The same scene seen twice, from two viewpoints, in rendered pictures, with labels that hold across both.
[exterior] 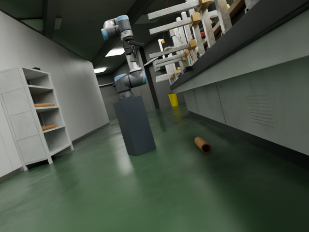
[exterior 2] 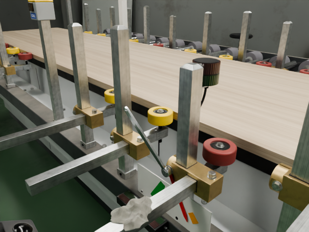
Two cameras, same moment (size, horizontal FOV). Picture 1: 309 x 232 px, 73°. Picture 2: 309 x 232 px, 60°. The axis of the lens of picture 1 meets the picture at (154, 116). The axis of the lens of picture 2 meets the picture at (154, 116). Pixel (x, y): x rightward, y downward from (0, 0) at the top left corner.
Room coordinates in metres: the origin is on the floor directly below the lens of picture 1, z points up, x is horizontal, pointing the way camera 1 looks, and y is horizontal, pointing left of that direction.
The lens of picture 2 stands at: (1.34, 0.00, 1.23)
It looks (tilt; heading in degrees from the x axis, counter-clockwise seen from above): 24 degrees down; 316
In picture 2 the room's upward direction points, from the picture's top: straight up
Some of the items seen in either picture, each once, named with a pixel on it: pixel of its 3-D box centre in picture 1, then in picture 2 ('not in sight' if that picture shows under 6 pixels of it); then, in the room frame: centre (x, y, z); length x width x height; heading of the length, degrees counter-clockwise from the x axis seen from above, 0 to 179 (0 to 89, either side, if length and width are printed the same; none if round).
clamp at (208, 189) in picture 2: (192, 45); (193, 175); (1.65, -0.43, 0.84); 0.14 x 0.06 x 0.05; 178
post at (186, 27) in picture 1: (191, 43); (185, 163); (1.67, -0.43, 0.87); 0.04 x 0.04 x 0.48; 88
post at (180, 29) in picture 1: (184, 44); (123, 111); (1.92, -0.44, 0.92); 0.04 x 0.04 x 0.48; 88
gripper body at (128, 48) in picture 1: (129, 46); not in sight; (1.65, 0.04, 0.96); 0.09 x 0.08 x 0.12; 88
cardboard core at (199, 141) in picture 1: (202, 144); not in sight; (1.76, -0.33, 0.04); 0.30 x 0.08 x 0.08; 178
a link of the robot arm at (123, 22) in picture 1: (123, 24); not in sight; (1.65, 0.04, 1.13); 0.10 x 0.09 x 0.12; 3
